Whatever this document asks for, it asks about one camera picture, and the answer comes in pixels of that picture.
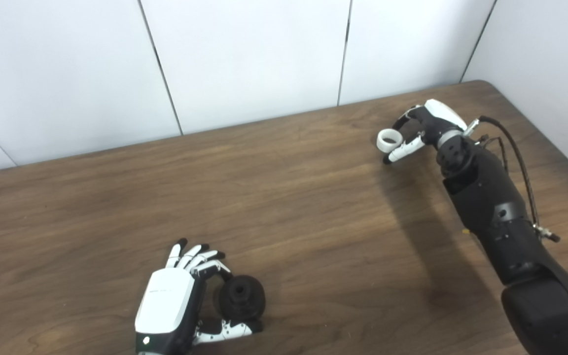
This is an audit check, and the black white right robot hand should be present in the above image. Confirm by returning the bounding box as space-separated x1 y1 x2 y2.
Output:
383 99 468 165

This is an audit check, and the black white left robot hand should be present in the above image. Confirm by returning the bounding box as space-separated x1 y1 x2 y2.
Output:
135 239 263 355

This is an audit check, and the white plastic ring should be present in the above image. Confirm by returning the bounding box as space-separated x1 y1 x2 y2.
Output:
376 129 404 153

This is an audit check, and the round black plastic part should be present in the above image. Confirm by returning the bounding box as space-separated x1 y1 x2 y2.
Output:
217 275 266 321

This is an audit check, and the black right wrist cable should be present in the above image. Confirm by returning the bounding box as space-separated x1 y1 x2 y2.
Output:
479 116 561 243

